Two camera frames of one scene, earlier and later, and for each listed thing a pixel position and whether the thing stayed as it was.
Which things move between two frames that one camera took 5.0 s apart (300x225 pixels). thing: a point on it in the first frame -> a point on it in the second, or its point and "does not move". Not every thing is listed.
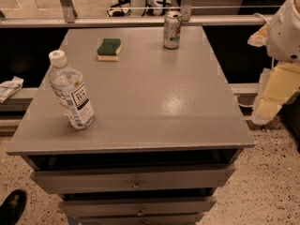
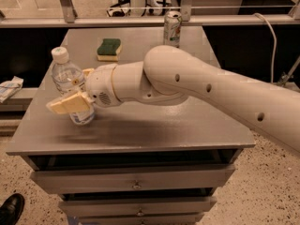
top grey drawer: (131, 178) does not move
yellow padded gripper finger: (277, 84) -> (77, 101)
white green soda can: (172, 35) does not move
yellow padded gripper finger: (260, 37) -> (88, 70)
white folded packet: (9, 88) does not move
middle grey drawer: (138, 206) does not move
